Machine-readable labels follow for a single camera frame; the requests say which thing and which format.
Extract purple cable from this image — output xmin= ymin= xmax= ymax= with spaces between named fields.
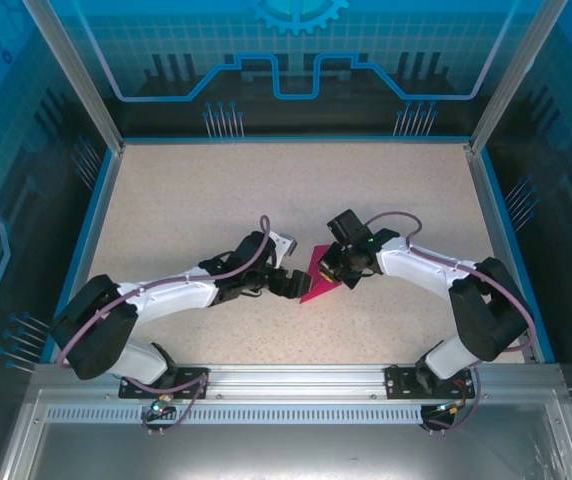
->
xmin=363 ymin=210 xmax=537 ymax=434
xmin=58 ymin=214 xmax=273 ymax=434

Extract thin aluminium crossbar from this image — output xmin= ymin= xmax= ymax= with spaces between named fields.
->
xmin=118 ymin=135 xmax=475 ymax=149

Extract metal tray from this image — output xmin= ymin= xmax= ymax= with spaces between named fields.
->
xmin=0 ymin=387 xmax=572 ymax=480

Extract slotted cable duct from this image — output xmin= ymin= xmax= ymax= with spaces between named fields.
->
xmin=44 ymin=405 xmax=467 ymax=422

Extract blue gear print panel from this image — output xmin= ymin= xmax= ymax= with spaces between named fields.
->
xmin=48 ymin=0 xmax=542 ymax=139

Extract aluminium mounting rail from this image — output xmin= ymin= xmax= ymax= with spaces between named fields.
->
xmin=30 ymin=363 xmax=565 ymax=401

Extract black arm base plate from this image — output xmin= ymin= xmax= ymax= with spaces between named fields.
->
xmin=384 ymin=364 xmax=477 ymax=401
xmin=118 ymin=367 xmax=211 ymax=401

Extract aluminium frame post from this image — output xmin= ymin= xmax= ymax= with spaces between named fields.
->
xmin=21 ymin=0 xmax=126 ymax=154
xmin=467 ymin=0 xmax=571 ymax=154

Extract blue circuit print panel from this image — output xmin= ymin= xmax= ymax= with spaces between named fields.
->
xmin=485 ymin=0 xmax=572 ymax=401
xmin=0 ymin=0 xmax=117 ymax=480

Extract pink paper sheet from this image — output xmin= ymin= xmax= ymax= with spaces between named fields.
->
xmin=299 ymin=244 xmax=345 ymax=305

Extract blue table edge strip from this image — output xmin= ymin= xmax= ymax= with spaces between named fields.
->
xmin=39 ymin=147 xmax=126 ymax=365
xmin=476 ymin=147 xmax=561 ymax=365

